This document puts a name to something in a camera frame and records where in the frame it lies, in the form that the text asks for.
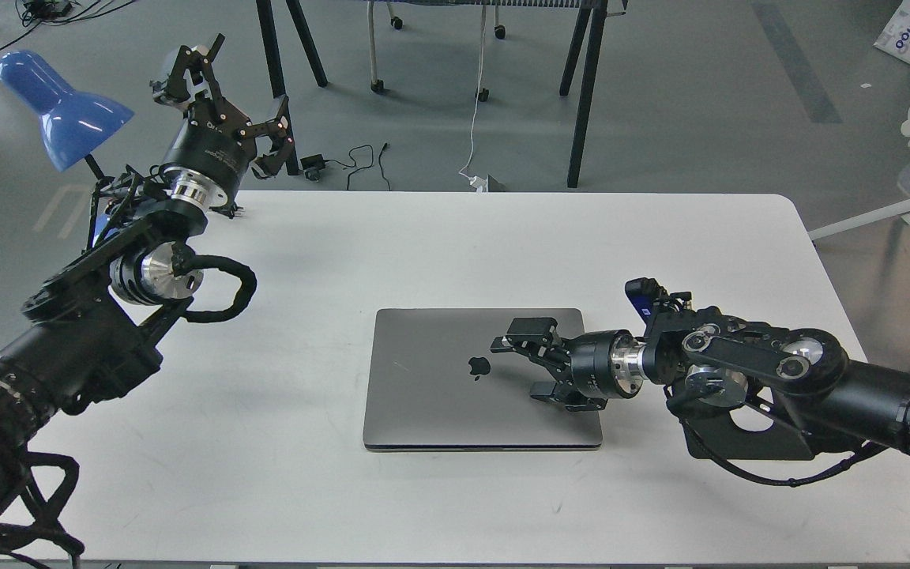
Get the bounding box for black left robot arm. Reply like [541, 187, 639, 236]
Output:
[0, 35, 294, 567]

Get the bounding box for black mouse pad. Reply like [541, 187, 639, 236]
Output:
[680, 400, 815, 461]

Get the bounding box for white charger cable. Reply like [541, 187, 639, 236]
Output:
[458, 0, 507, 193]

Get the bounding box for black floor cables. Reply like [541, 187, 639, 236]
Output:
[0, 0, 140, 76]

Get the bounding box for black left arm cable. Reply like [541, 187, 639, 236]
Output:
[171, 245, 258, 325]

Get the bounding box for blue desk lamp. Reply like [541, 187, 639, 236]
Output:
[0, 50, 134, 180]

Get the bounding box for white computer mouse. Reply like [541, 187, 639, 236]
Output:
[729, 405, 774, 432]

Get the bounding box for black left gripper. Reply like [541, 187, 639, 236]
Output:
[149, 33, 294, 198]

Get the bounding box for black table frame legs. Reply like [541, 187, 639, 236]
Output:
[255, 0, 610, 189]

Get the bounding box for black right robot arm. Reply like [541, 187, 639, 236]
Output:
[491, 277, 910, 477]

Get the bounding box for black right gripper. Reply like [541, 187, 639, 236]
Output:
[490, 317, 647, 412]

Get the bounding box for grey laptop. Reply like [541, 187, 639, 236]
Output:
[363, 307, 603, 451]

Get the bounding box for black power adapter cable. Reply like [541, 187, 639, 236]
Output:
[300, 142, 393, 191]

